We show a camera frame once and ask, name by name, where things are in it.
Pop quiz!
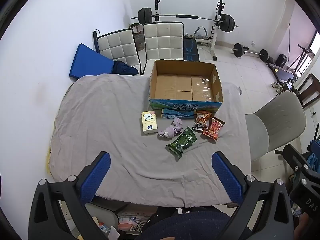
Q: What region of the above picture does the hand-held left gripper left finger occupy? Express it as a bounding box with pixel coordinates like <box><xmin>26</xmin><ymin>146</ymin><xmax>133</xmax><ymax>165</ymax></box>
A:
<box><xmin>28</xmin><ymin>151</ymin><xmax>112</xmax><ymax>240</ymax></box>

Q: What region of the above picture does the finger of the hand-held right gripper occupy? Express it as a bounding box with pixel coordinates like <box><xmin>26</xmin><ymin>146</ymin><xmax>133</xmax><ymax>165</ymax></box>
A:
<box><xmin>275</xmin><ymin>144</ymin><xmax>320</xmax><ymax>180</ymax></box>

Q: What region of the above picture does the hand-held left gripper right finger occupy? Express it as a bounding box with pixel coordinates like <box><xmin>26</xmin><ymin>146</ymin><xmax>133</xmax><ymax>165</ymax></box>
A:
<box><xmin>211</xmin><ymin>151</ymin><xmax>294</xmax><ymax>240</ymax></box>

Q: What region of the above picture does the red snack packet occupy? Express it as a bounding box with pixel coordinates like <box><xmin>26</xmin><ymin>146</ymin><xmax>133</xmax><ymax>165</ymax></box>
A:
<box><xmin>201</xmin><ymin>117</ymin><xmax>225</xmax><ymax>140</ymax></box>

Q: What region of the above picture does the green snack packet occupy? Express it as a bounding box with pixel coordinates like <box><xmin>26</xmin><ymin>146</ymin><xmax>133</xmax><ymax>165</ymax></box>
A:
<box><xmin>166</xmin><ymin>127</ymin><xmax>198</xmax><ymax>158</ymax></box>

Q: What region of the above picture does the orange snack packet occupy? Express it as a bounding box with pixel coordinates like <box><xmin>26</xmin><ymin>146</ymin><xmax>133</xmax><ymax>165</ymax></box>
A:
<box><xmin>192</xmin><ymin>112</ymin><xmax>212</xmax><ymax>132</ymax></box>

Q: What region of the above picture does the purple cloth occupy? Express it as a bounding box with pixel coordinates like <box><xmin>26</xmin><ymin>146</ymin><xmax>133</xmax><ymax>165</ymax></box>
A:
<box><xmin>157</xmin><ymin>117</ymin><xmax>184</xmax><ymax>138</ymax></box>

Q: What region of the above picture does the yellow tissue pack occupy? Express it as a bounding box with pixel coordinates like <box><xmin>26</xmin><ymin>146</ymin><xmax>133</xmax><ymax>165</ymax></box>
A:
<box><xmin>141</xmin><ymin>111</ymin><xmax>158</xmax><ymax>133</ymax></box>

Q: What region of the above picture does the long blue white packet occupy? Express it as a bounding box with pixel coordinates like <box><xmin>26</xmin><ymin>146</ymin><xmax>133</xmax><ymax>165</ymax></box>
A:
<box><xmin>160</xmin><ymin>108</ymin><xmax>198</xmax><ymax>120</ymax></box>

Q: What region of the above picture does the cardboard box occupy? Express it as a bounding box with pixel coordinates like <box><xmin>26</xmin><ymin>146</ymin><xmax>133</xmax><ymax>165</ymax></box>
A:
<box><xmin>149</xmin><ymin>59</ymin><xmax>224</xmax><ymax>112</ymax></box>

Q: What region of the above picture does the person's right hand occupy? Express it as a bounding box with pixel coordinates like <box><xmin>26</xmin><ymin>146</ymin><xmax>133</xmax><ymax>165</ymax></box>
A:
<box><xmin>295</xmin><ymin>213</ymin><xmax>320</xmax><ymax>240</ymax></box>

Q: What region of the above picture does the blue jacket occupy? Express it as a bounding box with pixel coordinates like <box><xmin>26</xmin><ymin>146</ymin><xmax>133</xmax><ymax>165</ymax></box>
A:
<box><xmin>307</xmin><ymin>140</ymin><xmax>320</xmax><ymax>173</ymax></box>

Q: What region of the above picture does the grey plastic chair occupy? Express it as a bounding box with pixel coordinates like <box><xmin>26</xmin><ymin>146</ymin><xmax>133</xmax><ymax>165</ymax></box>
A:
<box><xmin>244</xmin><ymin>90</ymin><xmax>307</xmax><ymax>162</ymax></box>

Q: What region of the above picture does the grey tablecloth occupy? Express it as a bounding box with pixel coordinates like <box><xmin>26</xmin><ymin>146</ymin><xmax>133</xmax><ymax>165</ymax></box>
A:
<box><xmin>49</xmin><ymin>73</ymin><xmax>252</xmax><ymax>208</ymax></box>

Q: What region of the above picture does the person's dark blue clothing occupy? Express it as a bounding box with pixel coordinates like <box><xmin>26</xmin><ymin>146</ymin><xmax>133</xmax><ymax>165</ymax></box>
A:
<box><xmin>145</xmin><ymin>209</ymin><xmax>234</xmax><ymax>240</ymax></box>

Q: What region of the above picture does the brown wooden chair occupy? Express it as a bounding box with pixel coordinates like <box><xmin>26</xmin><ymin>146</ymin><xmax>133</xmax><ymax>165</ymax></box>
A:
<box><xmin>287</xmin><ymin>74</ymin><xmax>320</xmax><ymax>108</ymax></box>

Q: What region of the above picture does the treadmill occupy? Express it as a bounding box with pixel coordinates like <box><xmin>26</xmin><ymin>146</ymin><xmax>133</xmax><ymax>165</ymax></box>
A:
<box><xmin>267</xmin><ymin>62</ymin><xmax>298</xmax><ymax>80</ymax></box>

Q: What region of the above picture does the black speaker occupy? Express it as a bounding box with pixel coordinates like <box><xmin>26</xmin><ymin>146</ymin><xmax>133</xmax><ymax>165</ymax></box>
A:
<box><xmin>276</xmin><ymin>54</ymin><xmax>288</xmax><ymax>67</ymax></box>

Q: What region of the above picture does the black tripod stand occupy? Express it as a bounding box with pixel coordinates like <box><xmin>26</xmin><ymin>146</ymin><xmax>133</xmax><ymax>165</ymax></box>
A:
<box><xmin>287</xmin><ymin>44</ymin><xmax>314</xmax><ymax>71</ymax></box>

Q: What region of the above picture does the dark blue cloth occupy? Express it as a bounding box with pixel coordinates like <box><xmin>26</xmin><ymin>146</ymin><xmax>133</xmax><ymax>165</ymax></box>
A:
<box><xmin>112</xmin><ymin>60</ymin><xmax>139</xmax><ymax>75</ymax></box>

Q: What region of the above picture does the window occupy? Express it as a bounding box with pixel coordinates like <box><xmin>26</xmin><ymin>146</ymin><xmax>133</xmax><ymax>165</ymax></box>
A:
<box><xmin>309</xmin><ymin>31</ymin><xmax>320</xmax><ymax>56</ymax></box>

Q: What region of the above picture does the blue foam mat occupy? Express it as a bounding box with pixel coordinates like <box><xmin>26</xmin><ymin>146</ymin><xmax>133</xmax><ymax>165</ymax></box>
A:
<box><xmin>69</xmin><ymin>44</ymin><xmax>115</xmax><ymax>80</ymax></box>

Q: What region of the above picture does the short barbell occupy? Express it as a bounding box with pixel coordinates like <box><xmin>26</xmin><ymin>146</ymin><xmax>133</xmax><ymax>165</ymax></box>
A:
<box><xmin>231</xmin><ymin>43</ymin><xmax>269</xmax><ymax>62</ymax></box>

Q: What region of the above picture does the white quilted chair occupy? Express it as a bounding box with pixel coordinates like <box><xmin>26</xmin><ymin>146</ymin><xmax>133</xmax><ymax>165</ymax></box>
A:
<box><xmin>142</xmin><ymin>22</ymin><xmax>185</xmax><ymax>75</ymax></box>
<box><xmin>96</xmin><ymin>29</ymin><xmax>142</xmax><ymax>75</ymax></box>

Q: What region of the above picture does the white barbell rack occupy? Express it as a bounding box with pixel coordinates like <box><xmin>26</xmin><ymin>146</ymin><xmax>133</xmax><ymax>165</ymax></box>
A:
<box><xmin>152</xmin><ymin>0</ymin><xmax>224</xmax><ymax>61</ymax></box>

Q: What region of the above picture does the long barbell with black plates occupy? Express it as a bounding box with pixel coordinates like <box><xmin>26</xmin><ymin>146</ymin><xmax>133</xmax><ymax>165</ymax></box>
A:
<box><xmin>131</xmin><ymin>7</ymin><xmax>239</xmax><ymax>33</ymax></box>

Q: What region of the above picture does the black handle bar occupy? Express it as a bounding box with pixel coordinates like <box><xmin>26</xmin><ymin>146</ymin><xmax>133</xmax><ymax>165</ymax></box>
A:
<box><xmin>93</xmin><ymin>29</ymin><xmax>101</xmax><ymax>53</ymax></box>

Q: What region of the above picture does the grey exercise handle frame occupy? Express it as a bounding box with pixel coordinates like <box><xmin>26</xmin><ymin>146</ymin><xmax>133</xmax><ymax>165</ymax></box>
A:
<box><xmin>192</xmin><ymin>27</ymin><xmax>208</xmax><ymax>40</ymax></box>

